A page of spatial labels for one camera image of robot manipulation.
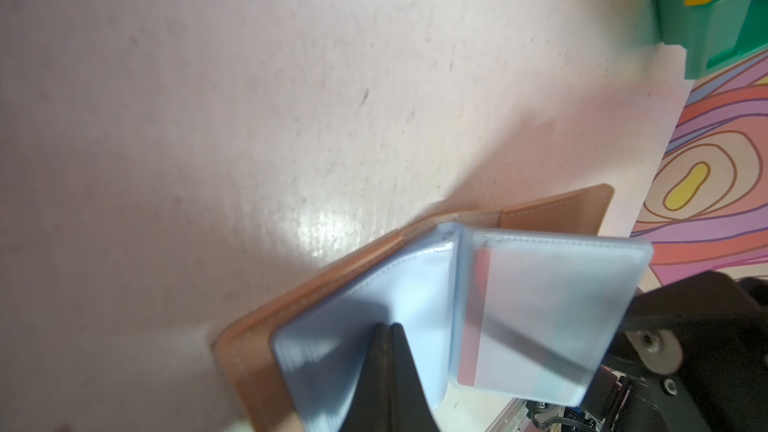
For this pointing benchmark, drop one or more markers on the brown leather card holder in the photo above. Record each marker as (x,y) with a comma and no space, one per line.
(523,301)

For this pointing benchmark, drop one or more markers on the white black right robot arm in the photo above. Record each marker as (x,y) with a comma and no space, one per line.
(689,356)

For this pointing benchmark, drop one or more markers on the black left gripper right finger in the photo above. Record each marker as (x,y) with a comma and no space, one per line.
(409,410)

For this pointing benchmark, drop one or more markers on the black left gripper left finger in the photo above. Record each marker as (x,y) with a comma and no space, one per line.
(370,408)

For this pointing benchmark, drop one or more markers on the green plastic bin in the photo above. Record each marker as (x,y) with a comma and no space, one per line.
(715,35)

